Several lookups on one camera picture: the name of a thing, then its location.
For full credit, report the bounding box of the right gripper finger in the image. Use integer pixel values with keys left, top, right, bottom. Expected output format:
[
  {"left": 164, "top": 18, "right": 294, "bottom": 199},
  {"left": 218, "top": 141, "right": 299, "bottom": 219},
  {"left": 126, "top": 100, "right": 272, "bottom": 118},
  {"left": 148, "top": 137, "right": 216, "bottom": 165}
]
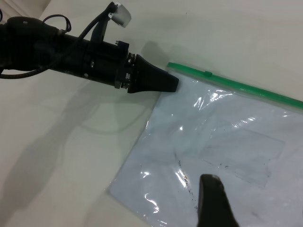
[{"left": 197, "top": 174, "right": 240, "bottom": 227}]

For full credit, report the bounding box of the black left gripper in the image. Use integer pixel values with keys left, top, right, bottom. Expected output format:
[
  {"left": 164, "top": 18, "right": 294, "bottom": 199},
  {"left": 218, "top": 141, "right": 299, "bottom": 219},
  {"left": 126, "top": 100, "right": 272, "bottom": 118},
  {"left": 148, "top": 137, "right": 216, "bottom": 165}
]
[{"left": 82, "top": 39, "right": 180, "bottom": 94}]

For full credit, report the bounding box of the transparent plastic bag green zipper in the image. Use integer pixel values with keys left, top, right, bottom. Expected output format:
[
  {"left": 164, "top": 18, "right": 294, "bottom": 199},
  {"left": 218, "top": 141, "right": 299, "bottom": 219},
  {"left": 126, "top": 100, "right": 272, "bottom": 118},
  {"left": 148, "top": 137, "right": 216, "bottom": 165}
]
[{"left": 105, "top": 61, "right": 303, "bottom": 227}]

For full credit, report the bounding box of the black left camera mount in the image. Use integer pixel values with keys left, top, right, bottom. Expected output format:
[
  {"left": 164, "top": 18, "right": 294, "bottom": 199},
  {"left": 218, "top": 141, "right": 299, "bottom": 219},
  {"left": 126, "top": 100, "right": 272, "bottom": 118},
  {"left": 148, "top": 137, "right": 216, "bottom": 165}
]
[{"left": 91, "top": 3, "right": 113, "bottom": 46}]

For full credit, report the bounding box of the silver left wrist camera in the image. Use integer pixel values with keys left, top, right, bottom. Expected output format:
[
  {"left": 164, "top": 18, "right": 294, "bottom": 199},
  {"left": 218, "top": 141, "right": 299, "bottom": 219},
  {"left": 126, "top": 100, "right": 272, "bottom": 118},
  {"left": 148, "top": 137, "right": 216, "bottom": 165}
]
[{"left": 107, "top": 1, "right": 132, "bottom": 28}]

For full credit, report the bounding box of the black left camera cable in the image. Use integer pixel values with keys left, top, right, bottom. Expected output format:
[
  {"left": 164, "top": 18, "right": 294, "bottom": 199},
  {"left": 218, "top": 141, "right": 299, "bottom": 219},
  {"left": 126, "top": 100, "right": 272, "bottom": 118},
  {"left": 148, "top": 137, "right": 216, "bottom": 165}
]
[{"left": 78, "top": 2, "right": 113, "bottom": 41}]

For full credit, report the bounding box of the thin left arm wire loop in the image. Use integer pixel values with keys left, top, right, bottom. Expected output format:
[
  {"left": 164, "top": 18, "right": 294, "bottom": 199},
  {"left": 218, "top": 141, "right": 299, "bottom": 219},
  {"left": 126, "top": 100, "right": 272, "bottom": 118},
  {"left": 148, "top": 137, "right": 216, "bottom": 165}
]
[{"left": 44, "top": 14, "right": 72, "bottom": 33}]

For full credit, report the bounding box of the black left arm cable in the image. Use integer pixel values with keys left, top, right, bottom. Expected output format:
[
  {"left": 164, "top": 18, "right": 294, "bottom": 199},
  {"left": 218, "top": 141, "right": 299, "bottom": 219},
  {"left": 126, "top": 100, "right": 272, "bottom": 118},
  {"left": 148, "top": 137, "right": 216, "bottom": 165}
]
[{"left": 0, "top": 60, "right": 62, "bottom": 80}]

